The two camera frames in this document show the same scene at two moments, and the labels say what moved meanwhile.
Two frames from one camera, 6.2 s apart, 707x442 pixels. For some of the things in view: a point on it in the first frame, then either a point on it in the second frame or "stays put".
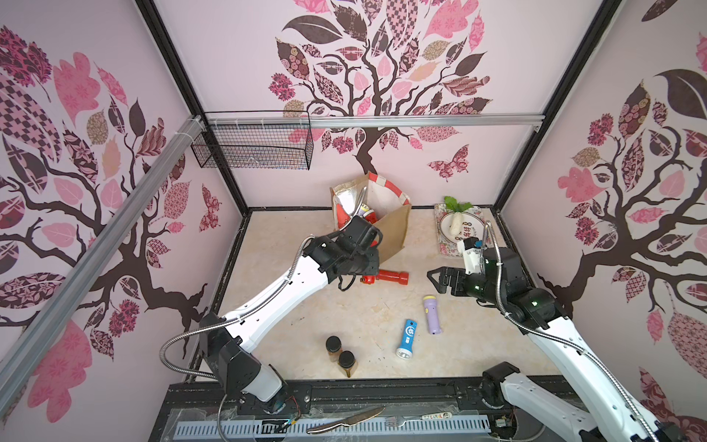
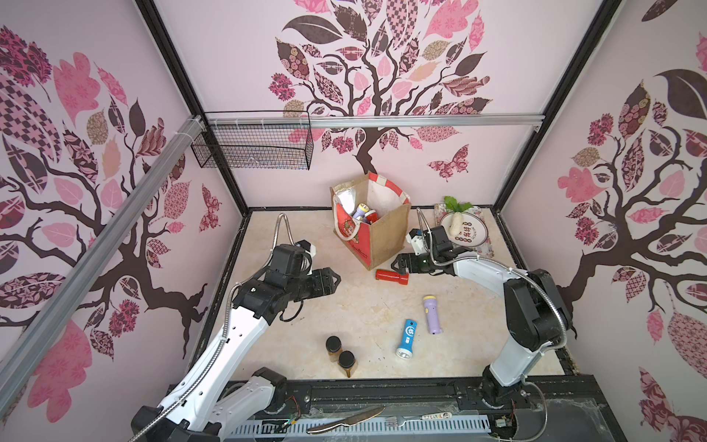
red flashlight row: (371, 216) stays put
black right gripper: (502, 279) to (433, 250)
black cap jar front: (346, 360) stays put
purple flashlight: (430, 306) stays put
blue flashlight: (405, 351) stays put
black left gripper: (371, 266) to (322, 281)
